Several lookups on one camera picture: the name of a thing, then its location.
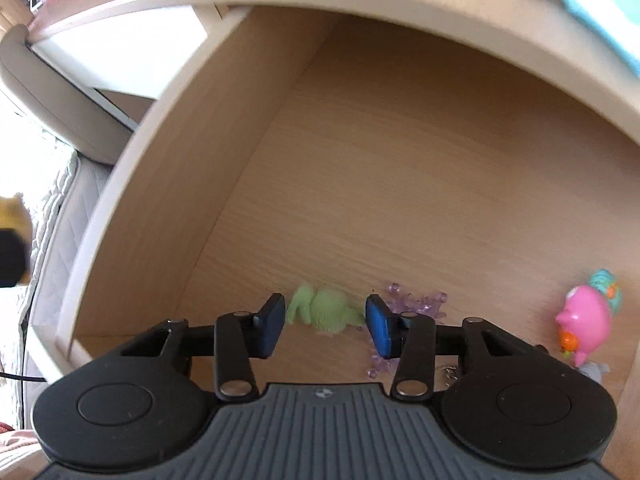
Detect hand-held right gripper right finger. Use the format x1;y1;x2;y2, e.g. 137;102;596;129
365;294;551;403

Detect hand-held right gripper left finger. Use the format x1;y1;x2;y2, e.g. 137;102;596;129
117;291;287;403

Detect purple bead string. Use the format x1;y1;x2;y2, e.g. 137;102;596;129
367;281;449;379

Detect yellow-haired doll toy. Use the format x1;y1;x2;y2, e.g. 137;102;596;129
0;192;32;233

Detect wooden bedside shelf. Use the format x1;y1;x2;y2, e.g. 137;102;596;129
25;0;640;411

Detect pink and green plush toy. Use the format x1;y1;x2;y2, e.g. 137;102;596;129
555;285;613;368

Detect teal patterned toy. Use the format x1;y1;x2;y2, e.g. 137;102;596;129
587;269;623;318

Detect blue tissue pack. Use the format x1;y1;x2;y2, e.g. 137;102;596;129
557;0;640;78

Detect white mattress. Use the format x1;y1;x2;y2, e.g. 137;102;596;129
0;87;113;428

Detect pink cloth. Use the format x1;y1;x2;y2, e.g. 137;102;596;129
0;420;45;480

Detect thin black cable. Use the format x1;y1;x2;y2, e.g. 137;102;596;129
0;370;48;386

